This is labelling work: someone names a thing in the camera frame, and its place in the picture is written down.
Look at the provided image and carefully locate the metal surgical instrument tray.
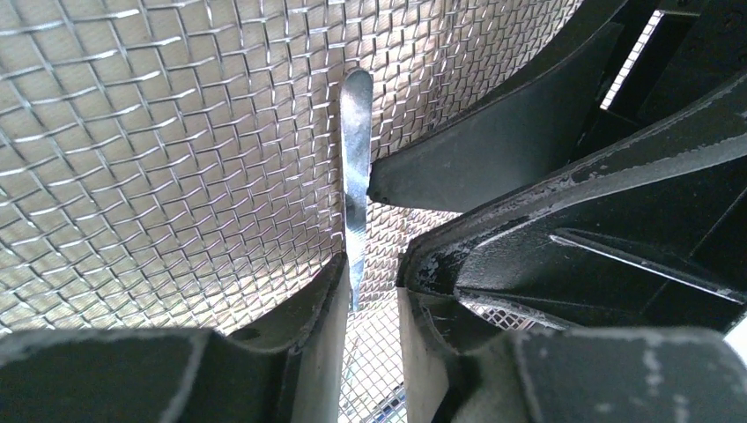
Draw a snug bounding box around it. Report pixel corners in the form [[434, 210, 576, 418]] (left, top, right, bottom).
[[0, 0, 609, 423]]

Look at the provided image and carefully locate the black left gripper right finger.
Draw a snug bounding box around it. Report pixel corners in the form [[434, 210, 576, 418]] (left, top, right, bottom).
[[397, 288, 746, 422]]

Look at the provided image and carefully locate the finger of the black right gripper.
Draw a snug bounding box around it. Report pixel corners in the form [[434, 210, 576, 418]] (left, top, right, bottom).
[[367, 1, 655, 212], [396, 74, 746, 332]]

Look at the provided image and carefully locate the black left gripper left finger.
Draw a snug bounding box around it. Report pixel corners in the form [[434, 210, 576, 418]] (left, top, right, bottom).
[[1, 253, 351, 422]]

